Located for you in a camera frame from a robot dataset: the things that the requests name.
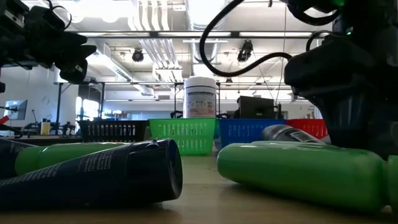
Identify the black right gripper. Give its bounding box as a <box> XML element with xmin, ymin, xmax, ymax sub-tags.
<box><xmin>284</xmin><ymin>26</ymin><xmax>398</xmax><ymax>160</ymax></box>

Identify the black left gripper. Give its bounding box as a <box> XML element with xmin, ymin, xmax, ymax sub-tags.
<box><xmin>0</xmin><ymin>0</ymin><xmax>98</xmax><ymax>85</ymax></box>

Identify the grey tube with barcode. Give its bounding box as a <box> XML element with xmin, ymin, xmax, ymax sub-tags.
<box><xmin>260</xmin><ymin>124</ymin><xmax>326</xmax><ymax>145</ymax></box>

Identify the black plastic basket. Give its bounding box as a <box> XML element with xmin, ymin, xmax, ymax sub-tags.
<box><xmin>77</xmin><ymin>119</ymin><xmax>150</xmax><ymax>144</ymax></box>

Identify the large green plastic bottle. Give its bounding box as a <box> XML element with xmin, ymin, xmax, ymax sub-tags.
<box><xmin>216</xmin><ymin>142</ymin><xmax>398</xmax><ymax>215</ymax></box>

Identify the slim green plastic bottle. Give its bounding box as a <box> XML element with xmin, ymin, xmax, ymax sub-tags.
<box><xmin>14</xmin><ymin>142</ymin><xmax>131</xmax><ymax>176</ymax></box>

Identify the large navy blue tube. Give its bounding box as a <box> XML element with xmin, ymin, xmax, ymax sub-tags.
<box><xmin>0</xmin><ymin>138</ymin><xmax>183</xmax><ymax>210</ymax></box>

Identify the red plastic basket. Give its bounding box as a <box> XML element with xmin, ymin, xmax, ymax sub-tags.
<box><xmin>285</xmin><ymin>118</ymin><xmax>329</xmax><ymax>140</ymax></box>

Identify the grey-framed background monitor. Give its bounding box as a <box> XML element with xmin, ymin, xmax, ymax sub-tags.
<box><xmin>3</xmin><ymin>99</ymin><xmax>28</xmax><ymax>121</ymax></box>

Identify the dark background table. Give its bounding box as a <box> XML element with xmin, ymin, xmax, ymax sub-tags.
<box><xmin>0</xmin><ymin>134</ymin><xmax>83</xmax><ymax>147</ymax></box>

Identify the black computer monitor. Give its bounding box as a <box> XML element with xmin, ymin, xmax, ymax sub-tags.
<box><xmin>238</xmin><ymin>95</ymin><xmax>276</xmax><ymax>119</ymax></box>

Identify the blue plastic basket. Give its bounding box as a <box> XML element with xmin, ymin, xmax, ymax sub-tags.
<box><xmin>217</xmin><ymin>118</ymin><xmax>286</xmax><ymax>149</ymax></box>

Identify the white wipes canister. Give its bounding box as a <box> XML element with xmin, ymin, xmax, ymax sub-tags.
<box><xmin>183</xmin><ymin>76</ymin><xmax>218</xmax><ymax>119</ymax></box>

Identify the green plastic basket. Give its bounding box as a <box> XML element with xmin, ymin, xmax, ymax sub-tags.
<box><xmin>148</xmin><ymin>118</ymin><xmax>218</xmax><ymax>156</ymax></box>

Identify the black overhead light bar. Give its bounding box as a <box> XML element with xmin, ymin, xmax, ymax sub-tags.
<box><xmin>67</xmin><ymin>30</ymin><xmax>326</xmax><ymax>39</ymax></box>

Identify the black metal frame stand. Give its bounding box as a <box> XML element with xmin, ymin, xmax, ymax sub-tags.
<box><xmin>54</xmin><ymin>81</ymin><xmax>106</xmax><ymax>135</ymax></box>

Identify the black ceiling camera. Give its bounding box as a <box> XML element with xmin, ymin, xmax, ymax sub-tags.
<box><xmin>131</xmin><ymin>49</ymin><xmax>145</xmax><ymax>63</ymax></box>
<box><xmin>237</xmin><ymin>39</ymin><xmax>254</xmax><ymax>63</ymax></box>

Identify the black looping robot cable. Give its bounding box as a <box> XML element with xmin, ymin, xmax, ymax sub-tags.
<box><xmin>198</xmin><ymin>0</ymin><xmax>295</xmax><ymax>78</ymax></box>

